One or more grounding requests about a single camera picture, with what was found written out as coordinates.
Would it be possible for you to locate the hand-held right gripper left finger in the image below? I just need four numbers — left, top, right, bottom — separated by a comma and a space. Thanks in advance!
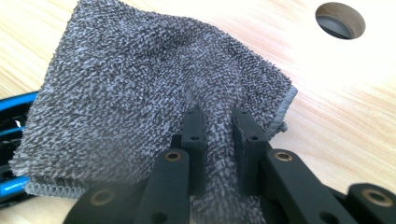
181, 106, 207, 196

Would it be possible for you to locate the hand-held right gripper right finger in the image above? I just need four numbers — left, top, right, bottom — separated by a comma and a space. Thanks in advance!
232, 107, 272, 196

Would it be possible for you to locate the grey terry cloth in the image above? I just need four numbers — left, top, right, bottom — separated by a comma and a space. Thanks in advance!
8, 0, 298, 224

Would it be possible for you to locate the blue and black toy car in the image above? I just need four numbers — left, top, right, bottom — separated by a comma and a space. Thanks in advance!
0, 91, 40, 208

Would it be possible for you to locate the round table cable hole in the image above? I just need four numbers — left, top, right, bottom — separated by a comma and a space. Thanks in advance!
315, 2, 367, 40

